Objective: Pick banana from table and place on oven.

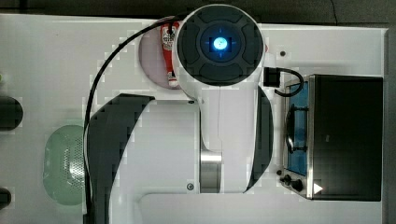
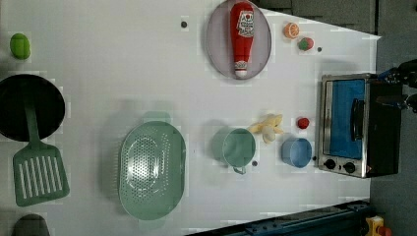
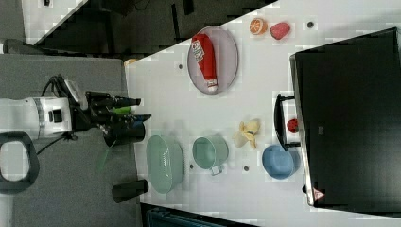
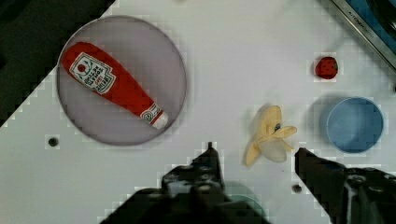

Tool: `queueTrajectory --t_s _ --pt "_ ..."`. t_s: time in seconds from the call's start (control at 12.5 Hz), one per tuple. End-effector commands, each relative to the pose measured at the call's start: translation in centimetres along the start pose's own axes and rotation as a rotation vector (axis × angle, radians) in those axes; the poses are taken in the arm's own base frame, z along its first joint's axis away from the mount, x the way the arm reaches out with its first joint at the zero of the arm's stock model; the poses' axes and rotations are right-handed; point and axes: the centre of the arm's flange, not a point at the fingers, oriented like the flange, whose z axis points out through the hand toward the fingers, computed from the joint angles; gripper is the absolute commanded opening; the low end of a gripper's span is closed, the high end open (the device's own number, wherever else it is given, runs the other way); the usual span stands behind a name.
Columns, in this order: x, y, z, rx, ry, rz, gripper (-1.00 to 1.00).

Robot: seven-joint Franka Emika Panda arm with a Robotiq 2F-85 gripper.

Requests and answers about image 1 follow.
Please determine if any red ketchup bottle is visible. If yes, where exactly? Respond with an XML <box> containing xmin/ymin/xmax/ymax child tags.
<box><xmin>160</xmin><ymin>21</ymin><xmax>179</xmax><ymax>88</ymax></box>

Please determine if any grey round plate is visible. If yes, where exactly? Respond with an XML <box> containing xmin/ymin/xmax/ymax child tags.
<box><xmin>138</xmin><ymin>26</ymin><xmax>179</xmax><ymax>90</ymax></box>

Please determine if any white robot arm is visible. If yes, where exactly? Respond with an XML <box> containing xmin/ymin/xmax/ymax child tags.
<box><xmin>83</xmin><ymin>4</ymin><xmax>274</xmax><ymax>224</ymax></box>

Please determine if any black frying pan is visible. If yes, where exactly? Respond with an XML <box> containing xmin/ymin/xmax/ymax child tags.
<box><xmin>0</xmin><ymin>96</ymin><xmax>23</xmax><ymax>132</ymax></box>

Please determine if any black toaster oven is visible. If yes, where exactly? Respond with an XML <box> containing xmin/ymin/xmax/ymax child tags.
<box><xmin>280</xmin><ymin>75</ymin><xmax>383</xmax><ymax>202</ymax></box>

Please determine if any green perforated colander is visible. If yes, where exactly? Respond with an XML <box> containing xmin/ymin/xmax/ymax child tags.
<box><xmin>43</xmin><ymin>125</ymin><xmax>85</xmax><ymax>205</ymax></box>

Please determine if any dark grey object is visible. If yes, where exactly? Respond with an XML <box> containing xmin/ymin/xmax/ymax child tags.
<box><xmin>0</xmin><ymin>188</ymin><xmax>12</xmax><ymax>210</ymax></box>

